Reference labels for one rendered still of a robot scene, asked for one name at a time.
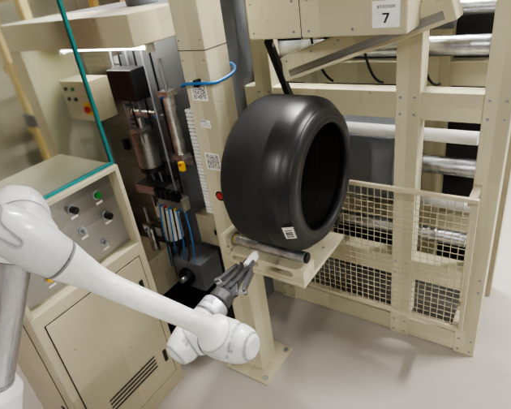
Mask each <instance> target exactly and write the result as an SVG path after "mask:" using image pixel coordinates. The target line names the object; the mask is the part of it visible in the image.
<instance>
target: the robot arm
mask: <svg viewBox="0 0 511 409"><path fill-rule="evenodd" d="M258 258H259V255H258V252H257V251H255V250H254V251H253V252H252V254H251V255H250V256H249V257H248V258H246V259H245V260H244V261H243V262H239V264H240V265H238V264H234V265H233V266H232V267H230V268H229V269H228V270H226V271H225V272H224V273H223V274H222V275H221V276H220V277H218V278H215V279H214V281H215V283H216V287H215V288H214V289H213V290H212V292H211V293H210V294H209V295H206V296H205V297H203V299H202V300H201V301H200V303H199V304H198V305H197V306H196V307H195V309H192V308H189V307H187V306H185V305H182V304H180V303H178V302H175V301H173V300H172V299H169V298H166V297H165V296H163V295H159V294H158V293H156V292H154V291H151V290H149V289H147V288H145V287H142V286H140V285H138V284H135V283H133V282H131V281H129V280H126V279H125V278H122V277H120V276H118V275H117V274H115V273H113V272H111V271H109V270H108V269H106V268H105V267H104V266H102V265H100V264H99V263H98V262H97V261H95V260H94V259H93V258H92V257H91V256H90V255H89V254H87V253H86V251H84V250H83V249H82V248H81V247H80V246H79V245H78V244H77V243H76V242H74V241H73V240H71V239H70V238H68V237H67V236H65V235H64V234H63V233H62V232H61V231H60V230H59V229H58V226H57V225H56V224H55V222H54V220H53V219H52V215H51V212H50V209H49V206H48V205H47V203H46V201H45V199H44V198H43V196H42V195H41V194H40V193H39V192H37V191H36V190H35V189H33V188H31V187H28V186H26V187H25V186H21V185H12V184H11V185H6V186H4V187H0V409H23V393H24V383H23V380H22V379H21V377H20V376H19V375H18V374H17V373H15V370H16V365H17V360H18V354H19V345H20V340H21V334H22V329H23V324H24V315H25V309H26V304H27V299H28V289H29V284H30V279H31V274H32V273H34V274H37V275H40V276H42V277H44V278H48V279H50V280H53V281H56V282H62V283H66V284H68V285H71V286H76V287H78V288H81V289H84V290H86V291H90V292H92V293H95V294H97V295H100V296H102V297H105V298H107V299H110V300H112V301H114V302H116V303H119V304H121V305H124V306H126V307H129V308H132V309H135V310H136V311H139V312H142V313H144V314H147V315H149V316H153V317H155V318H157V319H159V320H162V321H165V322H168V323H170V324H172V325H176V326H177V327H176V328H175V329H174V331H173V333H172V334H171V335H170V338H169V340H168V342H167V345H166V348H167V351H168V353H169V355H170V356H171V358H172V359H174V360H175V361H177V362H179V363H180V364H188V363H190V362H191V361H193V360H194V359H196V358H197V357H198V356H199V355H208V356H210V357H212V358H214V359H218V360H220V361H223V362H226V363H230V364H245V363H248V362H250V361H252V360H253V359H254V358H255V357H256V355H257V353H258V351H259V349H260V340H259V336H258V333H257V332H255V331H254V330H253V328H252V327H250V326H249V325H246V324H243V323H241V322H240V321H238V320H235V319H233V318H230V317H227V316H226V314H227V312H228V311H227V310H228V308H229V307H230V305H231V304H232V303H233V302H234V299H235V298H236V297H238V295H241V294H244V295H247V289H248V287H249V285H250V283H251V280H252V278H253V276H254V272H253V267H254V265H255V264H256V261H257V259H258ZM242 283H243V285H242V286H241V284H242ZM240 286H241V288H240V290H239V287H240Z"/></svg>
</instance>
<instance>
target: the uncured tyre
mask: <svg viewBox="0 0 511 409"><path fill-rule="evenodd" d="M350 167H351V143H350V133H349V129H348V127H347V124H346V121H345V119H344V117H343V115H342V114H341V112H340V111H339V110H338V109H337V107H336V106H335V105H334V104H333V103H332V102H331V101H330V100H328V99H325V98H323V97H319V96H314V95H294V94H270V95H267V96H264V97H260V98H258V99H256V100H255V101H253V102H252V103H251V104H250V105H249V106H248V107H247V108H246V109H245V110H244V111H243V112H242V114H241V115H240V116H239V118H238V119H237V121H236V122H235V124H234V125H233V127H232V129H231V131H230V133H229V136H228V138H227V141H226V143H225V147H224V151H223V155H222V159H221V194H222V199H223V202H224V205H225V208H226V211H227V213H228V215H229V217H230V220H231V221H232V223H233V225H234V227H235V228H236V229H237V230H238V231H239V232H240V233H241V234H243V235H245V236H247V237H248V238H249V239H252V240H255V241H258V242H261V243H266V244H270V245H273V246H277V247H280V248H285V249H289V250H305V249H308V248H310V247H312V246H313V245H315V244H316V243H318V242H319V241H321V240H322V239H323V238H324V237H325V236H326V235H327V234H328V233H329V232H330V231H331V229H332V228H333V226H334V224H335V222H336V220H337V218H338V216H339V214H340V212H341V208H342V206H343V204H344V200H345V198H346V192H347V188H348V184H349V179H350ZM285 227H293V228H294V231H295V234H296V236H297V239H286V237H285V236H284V233H283V231H282V228H285Z"/></svg>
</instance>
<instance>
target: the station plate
mask: <svg viewBox="0 0 511 409"><path fill-rule="evenodd" d="M400 5H401V0H385V1H374V2H372V28H391V27H400Z"/></svg>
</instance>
